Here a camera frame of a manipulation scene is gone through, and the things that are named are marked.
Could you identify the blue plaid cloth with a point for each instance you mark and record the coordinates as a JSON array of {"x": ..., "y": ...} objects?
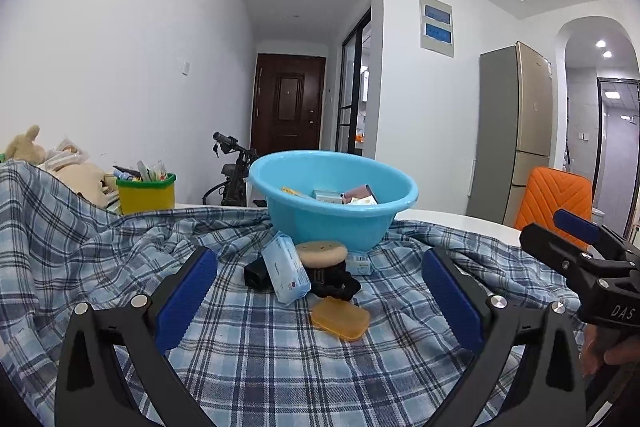
[{"x": 275, "y": 357}]

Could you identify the orange chair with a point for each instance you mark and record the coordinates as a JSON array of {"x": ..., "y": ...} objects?
[{"x": 550, "y": 192}]

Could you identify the black framed glass door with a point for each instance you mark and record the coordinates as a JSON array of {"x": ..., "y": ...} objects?
[{"x": 352, "y": 97}]

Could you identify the pale blue tissue pack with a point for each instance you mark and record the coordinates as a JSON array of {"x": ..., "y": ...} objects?
[{"x": 286, "y": 269}]

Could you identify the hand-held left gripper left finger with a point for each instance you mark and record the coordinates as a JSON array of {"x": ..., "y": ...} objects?
[{"x": 187, "y": 302}]

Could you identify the gold and grey refrigerator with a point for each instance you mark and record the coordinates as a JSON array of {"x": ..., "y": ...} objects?
[{"x": 500, "y": 132}]

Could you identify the red and white cigarette pack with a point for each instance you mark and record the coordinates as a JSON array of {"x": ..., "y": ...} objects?
[{"x": 359, "y": 193}]

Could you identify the small pale blue box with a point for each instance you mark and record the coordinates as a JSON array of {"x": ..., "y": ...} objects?
[{"x": 360, "y": 264}]

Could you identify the white wall switch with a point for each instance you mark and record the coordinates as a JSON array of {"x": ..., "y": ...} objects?
[{"x": 185, "y": 68}]

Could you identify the orange soap bar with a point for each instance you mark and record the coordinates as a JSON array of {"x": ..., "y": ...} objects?
[{"x": 342, "y": 319}]

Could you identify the heap of small packets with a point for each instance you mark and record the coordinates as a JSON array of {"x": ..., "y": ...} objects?
[{"x": 145, "y": 171}]

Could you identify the grey interior door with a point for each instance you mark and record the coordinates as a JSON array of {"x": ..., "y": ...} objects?
[{"x": 620, "y": 157}]

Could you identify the light blue plastic basin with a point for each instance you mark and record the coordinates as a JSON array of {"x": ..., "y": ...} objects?
[{"x": 325, "y": 227}]

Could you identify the yellow bin with green rim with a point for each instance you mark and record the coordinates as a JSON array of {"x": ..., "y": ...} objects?
[{"x": 145, "y": 199}]

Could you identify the dark brown door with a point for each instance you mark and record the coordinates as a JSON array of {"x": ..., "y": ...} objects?
[{"x": 290, "y": 107}]

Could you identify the round beige sponge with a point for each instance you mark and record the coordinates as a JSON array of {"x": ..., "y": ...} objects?
[{"x": 322, "y": 254}]

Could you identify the person's right hand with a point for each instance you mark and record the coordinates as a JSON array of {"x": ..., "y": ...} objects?
[{"x": 597, "y": 352}]

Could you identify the wall electrical panel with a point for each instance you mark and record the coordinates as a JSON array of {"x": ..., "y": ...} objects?
[{"x": 436, "y": 27}]

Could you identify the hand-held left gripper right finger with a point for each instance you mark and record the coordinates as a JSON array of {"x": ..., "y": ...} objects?
[{"x": 455, "y": 302}]

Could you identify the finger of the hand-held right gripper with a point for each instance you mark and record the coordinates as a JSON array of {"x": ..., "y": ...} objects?
[
  {"x": 575, "y": 224},
  {"x": 550, "y": 247}
]

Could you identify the beige plush toy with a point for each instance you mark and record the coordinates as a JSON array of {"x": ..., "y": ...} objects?
[{"x": 85, "y": 182}]

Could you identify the black electric bicycle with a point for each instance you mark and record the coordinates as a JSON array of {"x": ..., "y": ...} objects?
[{"x": 235, "y": 177}]

